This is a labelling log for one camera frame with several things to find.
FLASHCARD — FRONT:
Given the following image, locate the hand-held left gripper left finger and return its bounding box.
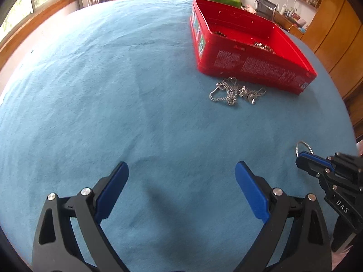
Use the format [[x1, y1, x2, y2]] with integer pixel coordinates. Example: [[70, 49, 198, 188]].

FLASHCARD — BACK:
[[32, 161, 129, 272]]

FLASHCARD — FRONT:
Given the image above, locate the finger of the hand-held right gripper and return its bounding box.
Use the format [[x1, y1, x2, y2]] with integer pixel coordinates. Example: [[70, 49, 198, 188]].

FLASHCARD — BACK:
[[298, 151, 332, 174], [295, 156, 327, 180]]

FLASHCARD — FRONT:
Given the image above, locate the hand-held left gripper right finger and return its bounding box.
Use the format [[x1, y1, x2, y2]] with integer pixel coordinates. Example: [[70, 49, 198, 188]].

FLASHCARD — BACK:
[[235, 161, 332, 272]]

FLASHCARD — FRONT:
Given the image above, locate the silver bangle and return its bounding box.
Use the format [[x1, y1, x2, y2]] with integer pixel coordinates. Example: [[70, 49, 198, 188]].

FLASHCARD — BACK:
[[296, 141, 314, 158]]

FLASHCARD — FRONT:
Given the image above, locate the red tin box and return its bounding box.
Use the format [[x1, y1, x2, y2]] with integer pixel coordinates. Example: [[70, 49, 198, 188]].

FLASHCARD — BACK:
[[189, 0, 317, 95]]

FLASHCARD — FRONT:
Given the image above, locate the silver jewelry piece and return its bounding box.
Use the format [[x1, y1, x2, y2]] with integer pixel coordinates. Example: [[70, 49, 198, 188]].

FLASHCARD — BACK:
[[253, 42, 277, 55]]

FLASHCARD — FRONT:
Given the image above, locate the wooden wardrobe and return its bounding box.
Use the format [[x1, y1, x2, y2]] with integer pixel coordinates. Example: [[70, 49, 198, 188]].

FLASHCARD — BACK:
[[301, 0, 363, 136]]

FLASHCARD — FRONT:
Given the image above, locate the cluttered wooden desk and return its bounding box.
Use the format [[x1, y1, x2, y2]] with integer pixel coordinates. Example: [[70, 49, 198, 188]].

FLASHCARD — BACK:
[[274, 11, 307, 41]]

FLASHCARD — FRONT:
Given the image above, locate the black metal chair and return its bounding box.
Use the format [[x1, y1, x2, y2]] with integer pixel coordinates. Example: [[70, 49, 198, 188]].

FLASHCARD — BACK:
[[255, 0, 277, 22]]

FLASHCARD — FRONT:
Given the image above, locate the wooden framed window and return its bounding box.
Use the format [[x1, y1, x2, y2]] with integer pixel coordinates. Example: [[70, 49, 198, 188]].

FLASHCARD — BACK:
[[0, 0, 79, 70]]

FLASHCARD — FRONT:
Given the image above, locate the silver chain necklace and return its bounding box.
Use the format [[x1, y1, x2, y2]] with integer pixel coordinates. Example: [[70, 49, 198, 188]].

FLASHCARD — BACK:
[[209, 76, 267, 107]]

